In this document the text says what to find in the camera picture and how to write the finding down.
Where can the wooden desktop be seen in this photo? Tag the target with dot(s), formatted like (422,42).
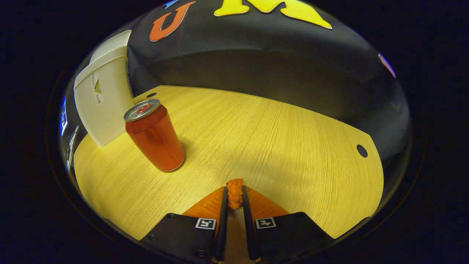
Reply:
(274,146)

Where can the red pop can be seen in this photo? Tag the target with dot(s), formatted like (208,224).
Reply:
(157,143)

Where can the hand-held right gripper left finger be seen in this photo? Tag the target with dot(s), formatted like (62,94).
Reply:
(222,220)

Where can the blue white panel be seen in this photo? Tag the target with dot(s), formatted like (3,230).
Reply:
(63,117)

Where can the white power strip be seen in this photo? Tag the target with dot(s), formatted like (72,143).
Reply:
(72,146)

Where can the orange paper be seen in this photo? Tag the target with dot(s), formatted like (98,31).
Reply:
(234,194)

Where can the white desktop garbage bin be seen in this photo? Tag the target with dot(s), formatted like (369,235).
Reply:
(106,106)

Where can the black backdrop cloth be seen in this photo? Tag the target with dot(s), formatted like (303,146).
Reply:
(256,66)

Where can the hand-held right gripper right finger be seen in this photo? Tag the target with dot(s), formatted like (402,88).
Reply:
(248,220)

